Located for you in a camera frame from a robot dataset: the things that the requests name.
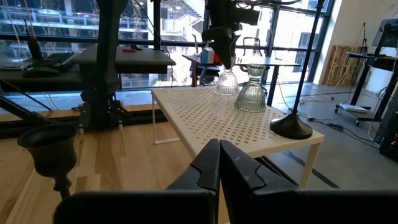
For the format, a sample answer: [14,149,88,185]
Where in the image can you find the black computer tower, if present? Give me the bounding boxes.
[373,90,398,162]

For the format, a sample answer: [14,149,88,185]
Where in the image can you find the clear scalloped glass candle holder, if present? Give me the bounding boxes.
[214,67,241,96]

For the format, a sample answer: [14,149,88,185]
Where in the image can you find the black background table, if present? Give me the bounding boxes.
[182,55,301,106]

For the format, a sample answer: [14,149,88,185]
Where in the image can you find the black computer mouse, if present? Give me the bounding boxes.
[23,66,60,78]

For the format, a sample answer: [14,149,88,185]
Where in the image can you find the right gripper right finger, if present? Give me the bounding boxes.
[220,139,398,224]

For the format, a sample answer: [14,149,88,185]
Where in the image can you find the black office chair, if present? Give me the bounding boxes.
[242,36,264,57]

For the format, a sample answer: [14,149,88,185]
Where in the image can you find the wooden pallet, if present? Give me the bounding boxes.
[322,45,361,86]

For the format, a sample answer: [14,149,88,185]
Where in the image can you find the green ribbed glass candle holder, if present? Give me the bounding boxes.
[234,63,267,113]

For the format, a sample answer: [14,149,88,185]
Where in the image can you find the grey desk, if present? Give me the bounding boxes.
[74,45,177,75]

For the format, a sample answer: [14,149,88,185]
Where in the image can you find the white blue carton box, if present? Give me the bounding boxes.
[201,47,215,65]

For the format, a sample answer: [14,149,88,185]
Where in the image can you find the white perforated metal shelf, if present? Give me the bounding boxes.
[151,86,326,189]

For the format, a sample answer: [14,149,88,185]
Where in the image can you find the tall black metal candlestick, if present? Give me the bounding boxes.
[269,0,326,140]
[17,124,78,200]

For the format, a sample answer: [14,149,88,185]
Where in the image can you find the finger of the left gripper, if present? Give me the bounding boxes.
[228,33,242,69]
[211,36,231,69]

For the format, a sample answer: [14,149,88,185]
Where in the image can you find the black table frame rails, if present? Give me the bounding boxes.
[0,77,169,139]

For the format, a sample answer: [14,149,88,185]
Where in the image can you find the black rolling equipment stand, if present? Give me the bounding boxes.
[335,18,398,125]

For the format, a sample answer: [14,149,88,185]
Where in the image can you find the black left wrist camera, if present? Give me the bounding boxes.
[235,6,261,26]

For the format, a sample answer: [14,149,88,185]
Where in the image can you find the black handheld radio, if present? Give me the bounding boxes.
[24,18,43,60]

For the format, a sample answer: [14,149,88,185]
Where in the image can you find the black floor cable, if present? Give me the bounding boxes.
[298,114,380,150]

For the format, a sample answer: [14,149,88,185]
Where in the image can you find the black tripod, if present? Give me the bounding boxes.
[359,21,369,54]

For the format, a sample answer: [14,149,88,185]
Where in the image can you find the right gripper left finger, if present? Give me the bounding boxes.
[54,139,221,224]

